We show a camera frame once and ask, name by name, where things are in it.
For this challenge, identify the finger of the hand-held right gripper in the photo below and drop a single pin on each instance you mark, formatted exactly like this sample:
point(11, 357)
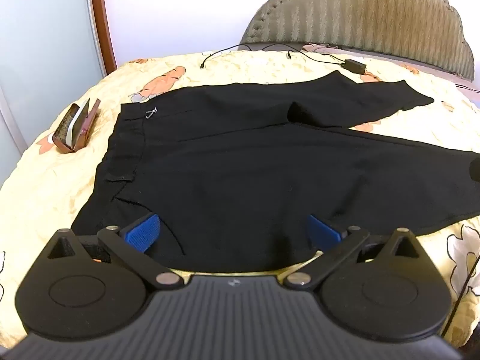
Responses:
point(475, 169)

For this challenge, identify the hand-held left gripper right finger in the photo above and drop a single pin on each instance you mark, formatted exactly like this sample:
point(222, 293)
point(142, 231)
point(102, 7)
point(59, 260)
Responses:
point(320, 230)

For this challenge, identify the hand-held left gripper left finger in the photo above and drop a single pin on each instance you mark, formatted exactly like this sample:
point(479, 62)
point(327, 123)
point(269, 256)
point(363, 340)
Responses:
point(144, 232)

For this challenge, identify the black pants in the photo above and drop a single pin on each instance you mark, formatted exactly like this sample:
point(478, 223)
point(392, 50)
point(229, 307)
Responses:
point(225, 157)

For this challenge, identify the yellow printed blanket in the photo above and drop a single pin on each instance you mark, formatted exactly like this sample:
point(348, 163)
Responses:
point(56, 180)

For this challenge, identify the olive padded headboard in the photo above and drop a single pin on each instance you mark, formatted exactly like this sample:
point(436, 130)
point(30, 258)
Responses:
point(356, 7)

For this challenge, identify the frosted flower-print wardrobe door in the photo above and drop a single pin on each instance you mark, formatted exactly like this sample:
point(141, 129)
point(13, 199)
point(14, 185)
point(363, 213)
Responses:
point(48, 45)

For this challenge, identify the brown wooden wardrobe frame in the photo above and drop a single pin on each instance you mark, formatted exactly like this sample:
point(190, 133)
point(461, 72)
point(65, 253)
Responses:
point(102, 18)

